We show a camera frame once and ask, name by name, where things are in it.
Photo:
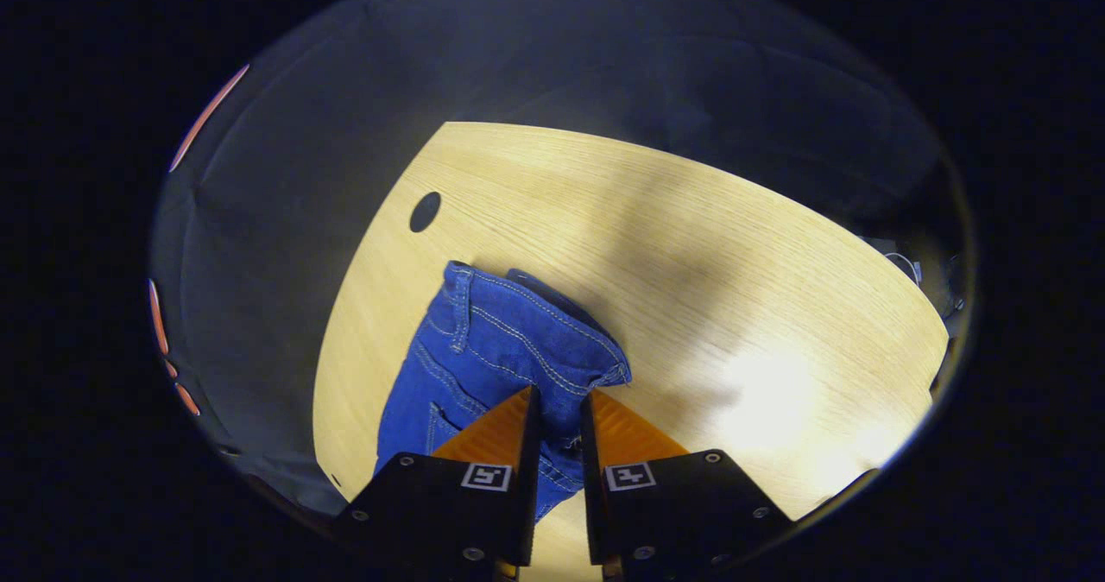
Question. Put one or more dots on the blue denim jeans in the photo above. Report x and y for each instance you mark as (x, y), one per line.
(509, 340)

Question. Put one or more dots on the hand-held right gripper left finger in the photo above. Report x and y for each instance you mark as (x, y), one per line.
(528, 444)

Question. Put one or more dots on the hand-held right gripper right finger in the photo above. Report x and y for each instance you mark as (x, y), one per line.
(590, 452)

